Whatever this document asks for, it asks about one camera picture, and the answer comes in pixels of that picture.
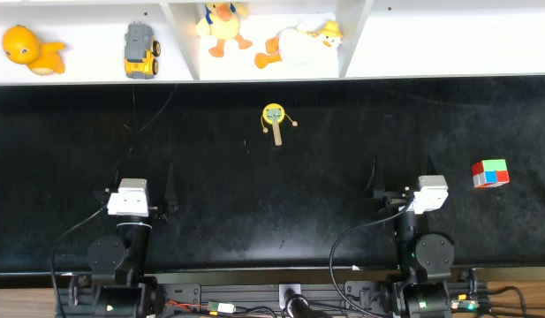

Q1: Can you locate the yellow wooden rattle drum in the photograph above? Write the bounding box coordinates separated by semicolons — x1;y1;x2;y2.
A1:
260;102;299;148

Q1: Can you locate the mounting rail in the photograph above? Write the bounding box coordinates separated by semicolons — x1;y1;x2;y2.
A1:
55;267;528;318

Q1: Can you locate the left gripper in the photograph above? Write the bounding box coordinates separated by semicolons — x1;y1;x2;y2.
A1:
113;161;181;223

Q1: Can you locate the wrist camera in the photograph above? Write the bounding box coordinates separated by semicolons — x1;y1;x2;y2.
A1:
106;178;151;218
405;174;450;216

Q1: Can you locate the black cable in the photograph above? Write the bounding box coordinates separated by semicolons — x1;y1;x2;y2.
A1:
48;203;110;318
328;201;415;318

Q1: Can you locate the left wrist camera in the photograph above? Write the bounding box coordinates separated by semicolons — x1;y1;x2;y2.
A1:
106;178;151;218

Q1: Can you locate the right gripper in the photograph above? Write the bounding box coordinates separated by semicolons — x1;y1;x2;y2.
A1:
366;155;439;210

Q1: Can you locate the grey and yellow toy truck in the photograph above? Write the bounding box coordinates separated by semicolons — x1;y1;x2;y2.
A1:
123;21;163;80

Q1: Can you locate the white plush duck yellow hat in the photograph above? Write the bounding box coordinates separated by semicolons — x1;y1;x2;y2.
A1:
254;19;344;70

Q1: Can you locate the yellow rubber duck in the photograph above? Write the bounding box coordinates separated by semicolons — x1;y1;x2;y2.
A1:
1;24;67;77

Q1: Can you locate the white shelf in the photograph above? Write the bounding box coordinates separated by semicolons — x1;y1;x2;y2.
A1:
0;0;545;87

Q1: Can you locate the many-coloured puzzle cube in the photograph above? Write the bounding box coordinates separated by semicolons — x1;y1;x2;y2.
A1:
471;158;511;190

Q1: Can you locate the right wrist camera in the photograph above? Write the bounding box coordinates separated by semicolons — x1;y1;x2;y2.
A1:
405;174;450;216

